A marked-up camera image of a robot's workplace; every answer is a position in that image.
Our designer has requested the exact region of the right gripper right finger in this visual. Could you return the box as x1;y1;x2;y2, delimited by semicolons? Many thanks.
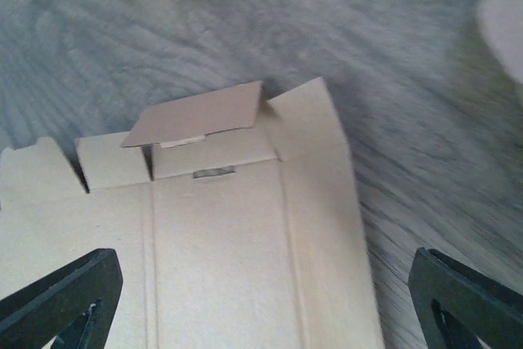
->
408;248;522;348

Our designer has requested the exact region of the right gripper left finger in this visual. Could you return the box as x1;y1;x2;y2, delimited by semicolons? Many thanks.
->
1;248;123;348

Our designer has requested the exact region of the cardboard box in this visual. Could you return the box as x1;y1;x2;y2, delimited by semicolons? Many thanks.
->
1;78;384;348

